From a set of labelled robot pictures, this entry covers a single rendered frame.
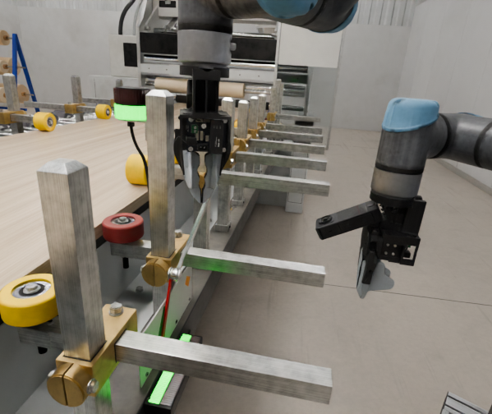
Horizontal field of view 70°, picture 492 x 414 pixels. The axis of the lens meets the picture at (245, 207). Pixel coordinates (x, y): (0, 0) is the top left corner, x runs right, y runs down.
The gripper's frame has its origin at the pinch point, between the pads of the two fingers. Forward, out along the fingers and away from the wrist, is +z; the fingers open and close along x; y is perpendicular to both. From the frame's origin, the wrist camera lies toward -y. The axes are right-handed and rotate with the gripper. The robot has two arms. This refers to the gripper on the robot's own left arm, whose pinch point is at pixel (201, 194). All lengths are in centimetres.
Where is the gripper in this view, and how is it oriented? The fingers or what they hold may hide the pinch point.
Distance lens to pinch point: 59.9
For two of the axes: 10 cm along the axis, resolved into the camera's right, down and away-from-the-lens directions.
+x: 9.8, 0.0, 1.7
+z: -0.6, 9.3, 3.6
